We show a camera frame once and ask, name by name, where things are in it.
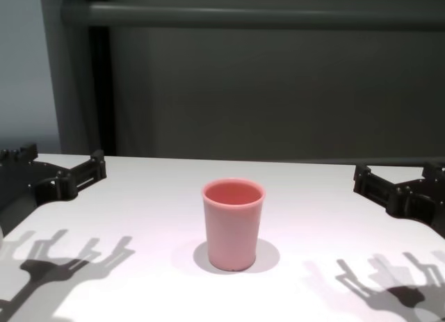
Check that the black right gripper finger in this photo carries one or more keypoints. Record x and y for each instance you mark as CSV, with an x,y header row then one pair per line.
x,y
434,172
363,179

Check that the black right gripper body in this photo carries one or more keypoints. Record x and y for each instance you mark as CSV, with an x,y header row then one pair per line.
x,y
417,203

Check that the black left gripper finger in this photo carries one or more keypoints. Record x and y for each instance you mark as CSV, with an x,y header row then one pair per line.
x,y
28,153
98,163

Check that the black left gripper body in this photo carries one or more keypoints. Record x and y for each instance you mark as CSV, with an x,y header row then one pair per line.
x,y
24,190

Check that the pink plastic cup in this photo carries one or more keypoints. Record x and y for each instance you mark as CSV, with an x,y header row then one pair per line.
x,y
231,231

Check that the dark low horizontal rail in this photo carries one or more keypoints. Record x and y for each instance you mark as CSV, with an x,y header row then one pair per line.
x,y
400,161

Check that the grey horizontal rail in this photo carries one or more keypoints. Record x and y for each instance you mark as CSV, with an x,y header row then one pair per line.
x,y
243,14

